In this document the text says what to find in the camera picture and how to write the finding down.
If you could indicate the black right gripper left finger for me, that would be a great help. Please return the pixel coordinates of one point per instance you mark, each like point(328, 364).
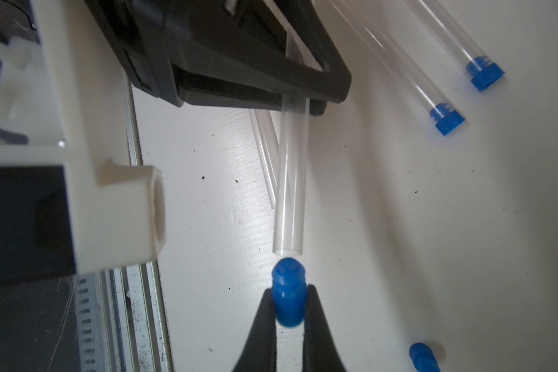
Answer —
point(260, 349)

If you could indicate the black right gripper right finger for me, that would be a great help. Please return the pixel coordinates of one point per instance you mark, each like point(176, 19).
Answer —
point(319, 351)

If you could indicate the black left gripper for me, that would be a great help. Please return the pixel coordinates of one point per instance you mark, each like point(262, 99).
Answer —
point(221, 58)

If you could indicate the blue stopper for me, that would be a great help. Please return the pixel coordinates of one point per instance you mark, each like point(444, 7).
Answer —
point(423, 358)
point(446, 118)
point(483, 72)
point(289, 291)

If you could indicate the clear test tube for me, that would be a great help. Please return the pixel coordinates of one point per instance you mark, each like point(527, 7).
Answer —
point(267, 146)
point(447, 30)
point(396, 61)
point(289, 220)

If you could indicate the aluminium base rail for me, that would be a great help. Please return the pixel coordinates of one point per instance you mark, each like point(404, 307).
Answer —
point(129, 321)

